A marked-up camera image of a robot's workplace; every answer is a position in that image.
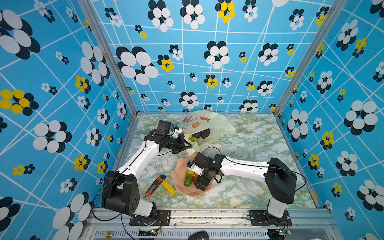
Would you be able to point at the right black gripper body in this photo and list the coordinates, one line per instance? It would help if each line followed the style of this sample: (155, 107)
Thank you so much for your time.
(203, 179)

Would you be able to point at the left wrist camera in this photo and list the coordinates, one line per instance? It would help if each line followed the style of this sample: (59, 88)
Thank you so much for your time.
(168, 129)

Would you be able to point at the translucent printed plastic bag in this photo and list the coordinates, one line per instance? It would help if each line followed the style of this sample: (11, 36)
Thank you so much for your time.
(200, 120)

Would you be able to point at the red black utility knife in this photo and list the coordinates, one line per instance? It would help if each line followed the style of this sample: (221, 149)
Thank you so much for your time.
(154, 186)

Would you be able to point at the aluminium front rail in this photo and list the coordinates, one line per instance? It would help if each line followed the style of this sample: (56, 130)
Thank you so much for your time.
(219, 224)

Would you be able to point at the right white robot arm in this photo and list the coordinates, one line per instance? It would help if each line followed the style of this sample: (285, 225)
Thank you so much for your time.
(280, 180)

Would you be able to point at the red yellow mango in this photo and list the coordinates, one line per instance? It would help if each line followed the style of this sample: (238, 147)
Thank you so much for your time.
(195, 177)

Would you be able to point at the black round knob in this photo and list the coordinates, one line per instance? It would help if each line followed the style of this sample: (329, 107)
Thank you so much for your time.
(202, 235)

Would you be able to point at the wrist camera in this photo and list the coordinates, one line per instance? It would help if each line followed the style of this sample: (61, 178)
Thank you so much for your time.
(168, 129)
(200, 164)

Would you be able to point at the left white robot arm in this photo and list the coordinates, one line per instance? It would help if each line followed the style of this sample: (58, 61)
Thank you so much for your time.
(120, 192)

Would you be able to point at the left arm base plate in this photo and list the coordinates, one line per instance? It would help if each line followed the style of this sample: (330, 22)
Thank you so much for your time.
(156, 218)

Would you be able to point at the pink scalloped plate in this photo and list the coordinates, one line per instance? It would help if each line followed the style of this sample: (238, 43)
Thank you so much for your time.
(178, 175)

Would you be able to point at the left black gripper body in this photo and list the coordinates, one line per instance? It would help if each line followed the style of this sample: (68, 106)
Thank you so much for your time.
(176, 144)

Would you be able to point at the yellow rectangular block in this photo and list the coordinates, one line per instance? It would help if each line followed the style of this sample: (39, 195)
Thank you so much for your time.
(168, 187)

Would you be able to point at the green orange papaya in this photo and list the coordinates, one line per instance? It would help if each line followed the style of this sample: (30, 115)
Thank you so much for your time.
(189, 178)

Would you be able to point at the green lime fruit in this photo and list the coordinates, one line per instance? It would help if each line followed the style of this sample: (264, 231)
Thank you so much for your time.
(194, 139)

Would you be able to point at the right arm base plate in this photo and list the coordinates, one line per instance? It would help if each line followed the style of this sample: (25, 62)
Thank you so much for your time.
(270, 217)

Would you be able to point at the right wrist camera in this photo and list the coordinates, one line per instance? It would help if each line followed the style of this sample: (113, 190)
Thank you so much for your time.
(200, 164)

